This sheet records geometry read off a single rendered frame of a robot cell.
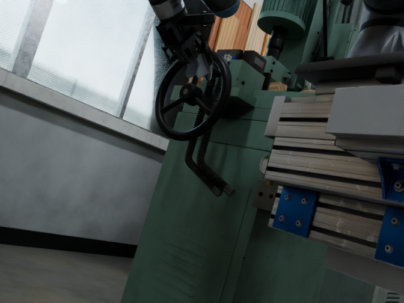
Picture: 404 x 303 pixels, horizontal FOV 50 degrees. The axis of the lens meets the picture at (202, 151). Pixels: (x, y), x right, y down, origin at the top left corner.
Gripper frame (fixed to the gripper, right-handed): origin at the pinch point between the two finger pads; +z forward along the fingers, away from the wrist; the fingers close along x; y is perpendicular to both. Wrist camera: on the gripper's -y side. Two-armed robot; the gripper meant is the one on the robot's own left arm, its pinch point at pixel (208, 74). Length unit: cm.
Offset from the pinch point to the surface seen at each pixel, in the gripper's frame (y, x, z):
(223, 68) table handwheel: -6.0, 0.4, 2.2
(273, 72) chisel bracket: -34.5, -7.1, 24.9
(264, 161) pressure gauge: 6.7, 13.6, 24.2
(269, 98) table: -14.1, 5.0, 19.2
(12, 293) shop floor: 71, -67, 46
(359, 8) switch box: -83, 4, 29
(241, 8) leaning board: -183, -139, 76
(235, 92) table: -7.4, -0.9, 12.2
